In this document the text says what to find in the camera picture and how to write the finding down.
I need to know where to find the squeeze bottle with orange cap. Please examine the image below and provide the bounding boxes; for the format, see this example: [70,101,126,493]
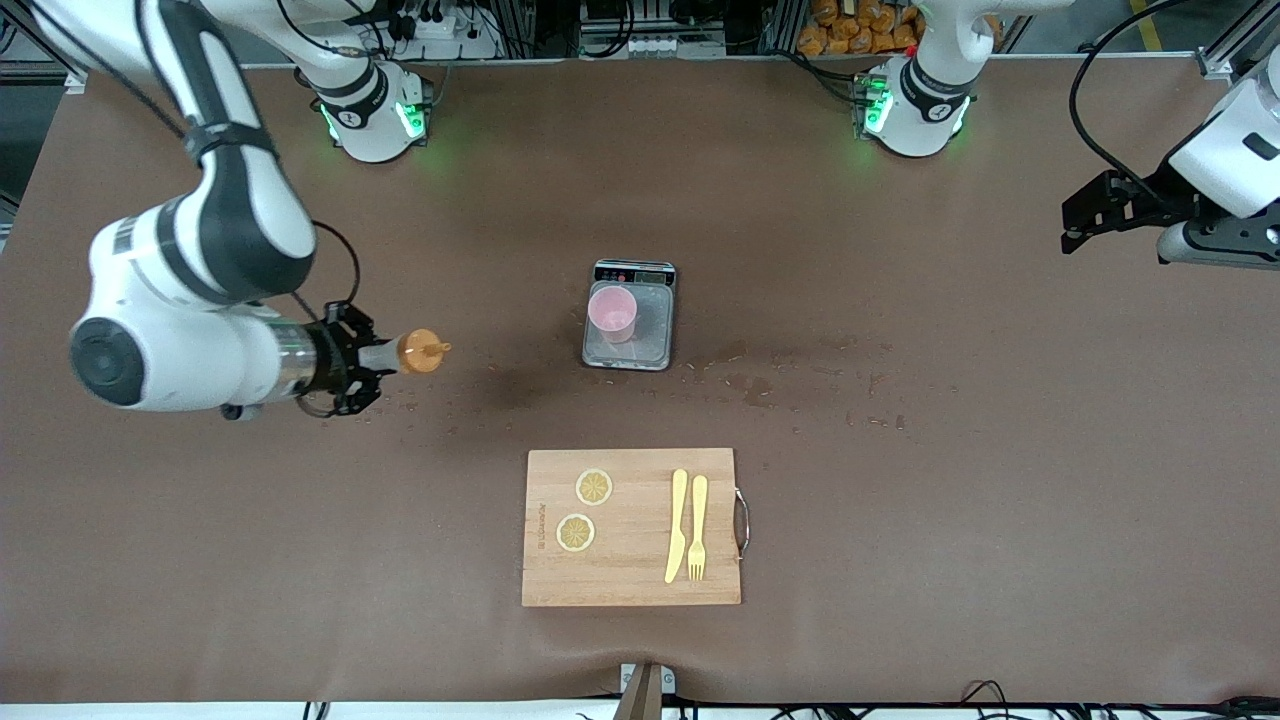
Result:
[358,328,453,377]

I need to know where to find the pink plastic cup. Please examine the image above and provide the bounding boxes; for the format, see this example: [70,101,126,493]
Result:
[587,284,640,345]

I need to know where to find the orange snack bag pile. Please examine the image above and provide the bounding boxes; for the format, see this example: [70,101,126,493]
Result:
[797,0,926,56]

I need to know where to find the silver digital kitchen scale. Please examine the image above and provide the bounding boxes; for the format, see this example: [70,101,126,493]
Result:
[582,259,678,372]

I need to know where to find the white power strip with plugs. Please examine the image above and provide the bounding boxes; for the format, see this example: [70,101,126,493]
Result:
[395,0,501,51]

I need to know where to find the wooden cutting board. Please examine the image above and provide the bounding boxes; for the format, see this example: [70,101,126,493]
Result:
[521,448,743,608]

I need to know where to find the yellow plastic knife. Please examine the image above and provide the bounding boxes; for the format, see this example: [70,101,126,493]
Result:
[664,468,690,585]

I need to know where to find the yellow plastic fork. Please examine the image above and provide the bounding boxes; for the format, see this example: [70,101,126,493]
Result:
[687,475,709,583]

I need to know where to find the long white power strip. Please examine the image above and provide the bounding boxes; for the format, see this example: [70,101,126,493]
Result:
[580,30,726,59]

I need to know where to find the aluminium frame post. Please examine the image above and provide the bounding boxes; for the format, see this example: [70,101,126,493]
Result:
[1195,0,1280,81]
[0,0,91,93]

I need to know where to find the brown post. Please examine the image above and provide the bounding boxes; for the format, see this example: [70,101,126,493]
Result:
[612,664,664,720]

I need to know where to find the grey metal table bracket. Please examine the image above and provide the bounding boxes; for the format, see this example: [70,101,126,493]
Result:
[619,662,677,695]

